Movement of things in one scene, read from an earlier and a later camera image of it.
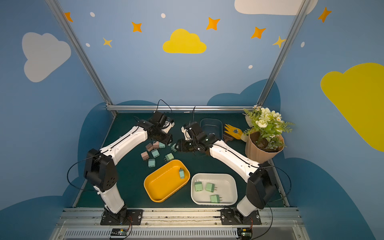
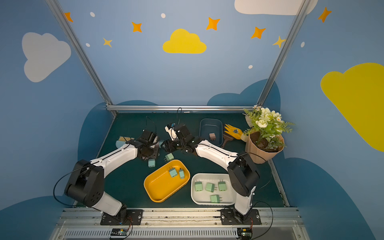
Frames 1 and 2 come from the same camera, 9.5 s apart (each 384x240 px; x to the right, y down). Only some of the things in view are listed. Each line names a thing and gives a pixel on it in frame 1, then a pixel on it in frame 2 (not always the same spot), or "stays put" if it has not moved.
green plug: [198, 186] stays put
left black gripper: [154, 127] → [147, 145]
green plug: [215, 199] stays put
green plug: [210, 187] stays put
